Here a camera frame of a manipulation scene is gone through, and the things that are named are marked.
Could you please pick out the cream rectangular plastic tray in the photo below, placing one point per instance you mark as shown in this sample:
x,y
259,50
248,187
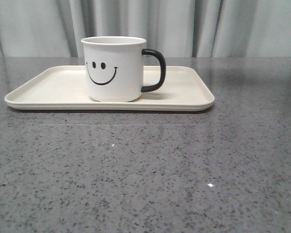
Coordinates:
x,y
64,88

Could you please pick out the grey pleated curtain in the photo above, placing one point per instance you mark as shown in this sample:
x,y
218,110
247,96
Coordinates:
x,y
177,28

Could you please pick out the white smiley mug black handle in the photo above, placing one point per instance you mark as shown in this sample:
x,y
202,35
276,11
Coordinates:
x,y
115,67

